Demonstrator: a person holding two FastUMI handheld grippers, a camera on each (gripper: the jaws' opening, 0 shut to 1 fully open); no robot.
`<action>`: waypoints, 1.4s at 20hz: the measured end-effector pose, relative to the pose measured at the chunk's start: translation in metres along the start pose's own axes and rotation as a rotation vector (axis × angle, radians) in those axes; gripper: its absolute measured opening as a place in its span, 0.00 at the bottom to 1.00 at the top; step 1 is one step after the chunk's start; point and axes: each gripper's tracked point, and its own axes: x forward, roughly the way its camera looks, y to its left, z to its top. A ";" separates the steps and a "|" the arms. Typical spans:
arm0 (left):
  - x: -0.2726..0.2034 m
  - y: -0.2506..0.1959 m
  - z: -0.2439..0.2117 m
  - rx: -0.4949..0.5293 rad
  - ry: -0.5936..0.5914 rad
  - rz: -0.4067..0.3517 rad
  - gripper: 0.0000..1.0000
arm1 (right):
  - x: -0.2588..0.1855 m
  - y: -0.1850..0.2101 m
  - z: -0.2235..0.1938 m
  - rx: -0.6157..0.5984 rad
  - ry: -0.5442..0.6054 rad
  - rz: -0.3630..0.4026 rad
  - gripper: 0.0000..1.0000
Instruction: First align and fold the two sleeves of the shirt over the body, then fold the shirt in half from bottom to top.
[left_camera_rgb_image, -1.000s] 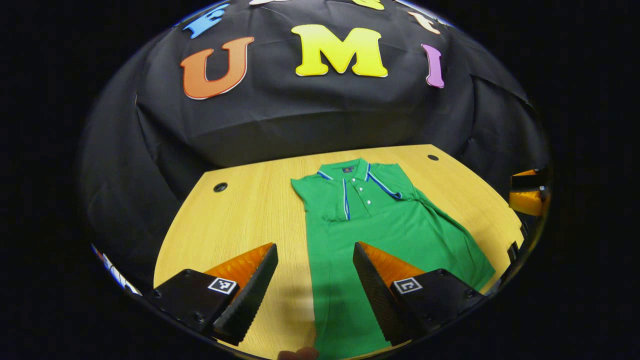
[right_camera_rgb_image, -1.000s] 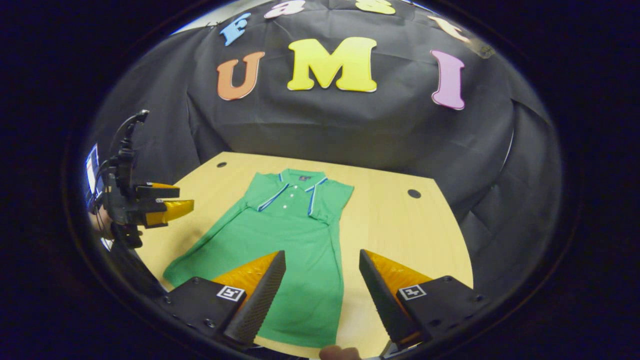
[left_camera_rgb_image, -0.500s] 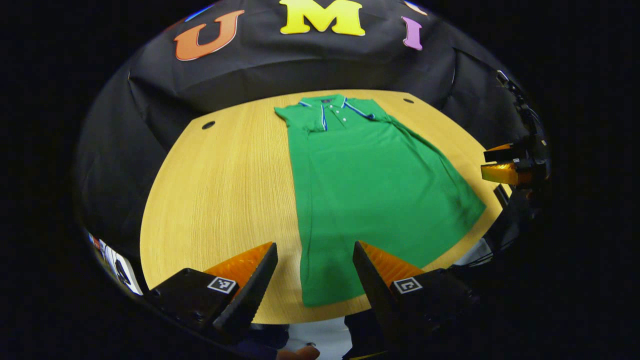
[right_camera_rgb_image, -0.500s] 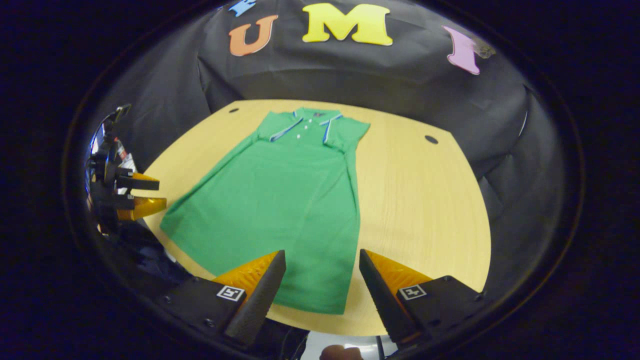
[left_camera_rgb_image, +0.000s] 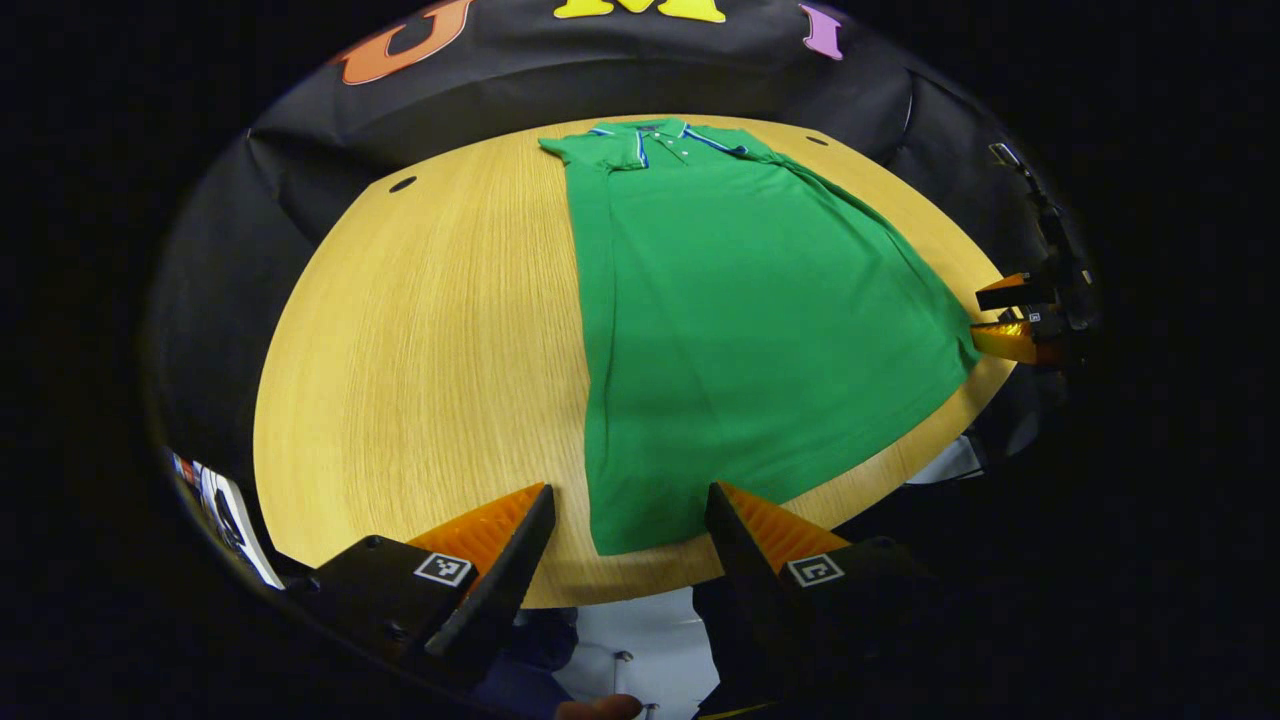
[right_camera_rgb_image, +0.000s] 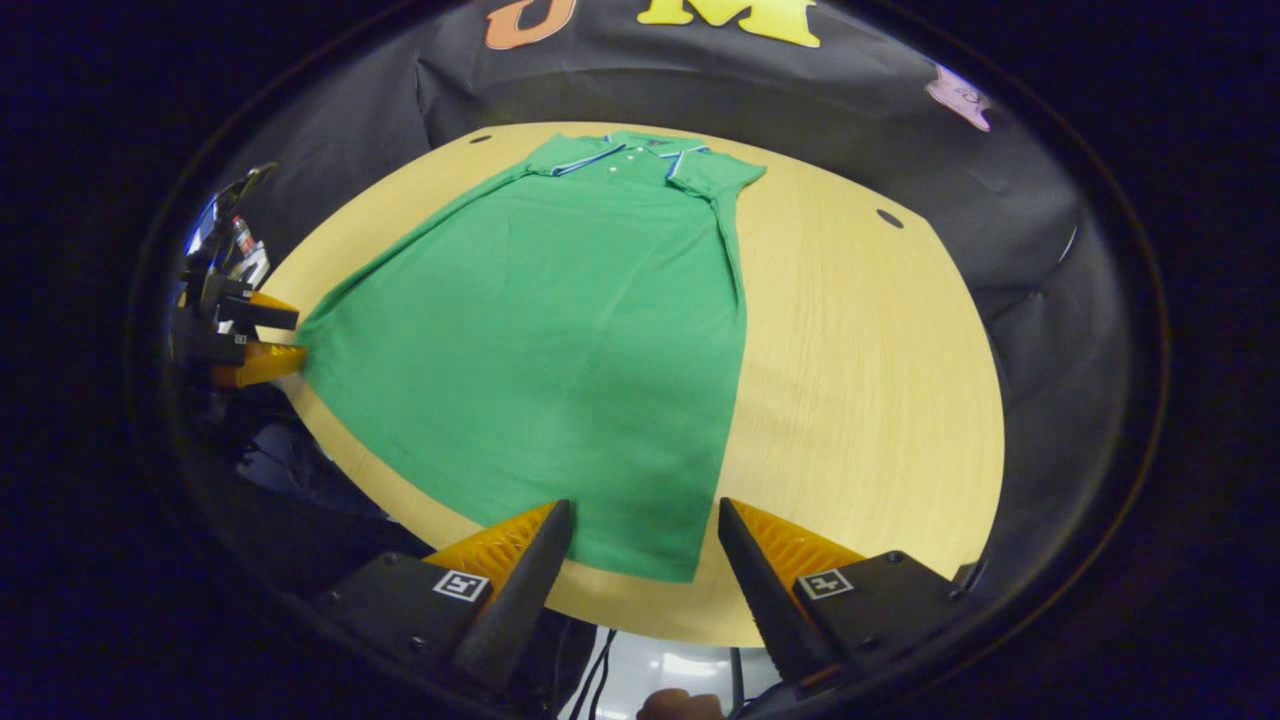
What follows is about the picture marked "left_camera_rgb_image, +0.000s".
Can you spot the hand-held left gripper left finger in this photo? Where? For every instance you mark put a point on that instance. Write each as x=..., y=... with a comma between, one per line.
x=495, y=595

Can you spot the green T-shirt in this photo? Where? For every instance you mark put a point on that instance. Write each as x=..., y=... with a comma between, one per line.
x=740, y=330

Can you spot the white side table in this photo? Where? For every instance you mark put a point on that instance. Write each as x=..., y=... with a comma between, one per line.
x=262, y=560

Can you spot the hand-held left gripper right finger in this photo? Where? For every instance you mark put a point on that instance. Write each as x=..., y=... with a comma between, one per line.
x=745, y=570

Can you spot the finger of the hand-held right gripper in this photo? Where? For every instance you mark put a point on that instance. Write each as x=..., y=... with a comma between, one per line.
x=1015, y=293
x=1005, y=342

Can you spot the person's dark blue clothing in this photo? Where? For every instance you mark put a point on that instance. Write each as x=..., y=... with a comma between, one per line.
x=530, y=660

